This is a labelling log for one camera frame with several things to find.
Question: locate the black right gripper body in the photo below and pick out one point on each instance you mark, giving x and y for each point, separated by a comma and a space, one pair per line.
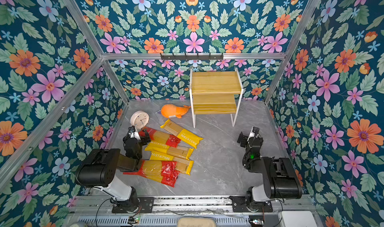
248, 138

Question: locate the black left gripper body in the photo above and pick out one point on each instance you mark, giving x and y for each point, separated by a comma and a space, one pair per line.
139, 136

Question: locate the red spaghetti bag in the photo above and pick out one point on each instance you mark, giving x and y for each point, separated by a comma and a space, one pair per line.
163, 172
160, 136

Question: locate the red spaghetti bag front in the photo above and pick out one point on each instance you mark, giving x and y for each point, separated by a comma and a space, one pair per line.
163, 172

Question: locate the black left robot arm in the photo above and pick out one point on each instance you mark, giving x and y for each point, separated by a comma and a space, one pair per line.
98, 171

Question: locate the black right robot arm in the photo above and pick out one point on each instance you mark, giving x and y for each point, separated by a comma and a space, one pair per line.
280, 180

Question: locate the white wooden two-tier shelf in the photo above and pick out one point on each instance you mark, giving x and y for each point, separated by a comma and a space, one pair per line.
215, 93

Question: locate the round pink alarm clock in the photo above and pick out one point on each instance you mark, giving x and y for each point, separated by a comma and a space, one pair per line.
139, 119

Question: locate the orange plush whale toy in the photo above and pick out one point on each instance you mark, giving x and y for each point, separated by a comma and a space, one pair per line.
171, 111

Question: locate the yellow Pastatime bag top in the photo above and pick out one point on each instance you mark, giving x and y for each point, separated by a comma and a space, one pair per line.
183, 134

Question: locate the yellow pastatime bag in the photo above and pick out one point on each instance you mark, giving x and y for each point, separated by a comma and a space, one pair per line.
184, 166
181, 152
183, 134

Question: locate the yellow Pastatime bag middle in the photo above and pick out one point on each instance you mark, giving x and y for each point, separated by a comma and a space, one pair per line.
181, 152

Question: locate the yellow Pastatime bag lower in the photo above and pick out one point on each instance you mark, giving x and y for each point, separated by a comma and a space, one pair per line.
184, 166

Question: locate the white box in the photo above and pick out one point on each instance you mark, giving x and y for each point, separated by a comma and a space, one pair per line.
297, 219

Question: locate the beige padded object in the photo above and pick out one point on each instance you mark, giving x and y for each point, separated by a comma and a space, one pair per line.
196, 222

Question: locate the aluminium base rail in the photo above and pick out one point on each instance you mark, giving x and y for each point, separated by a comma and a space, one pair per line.
191, 205

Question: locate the black hook rail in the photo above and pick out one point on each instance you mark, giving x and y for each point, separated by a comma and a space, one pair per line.
187, 57

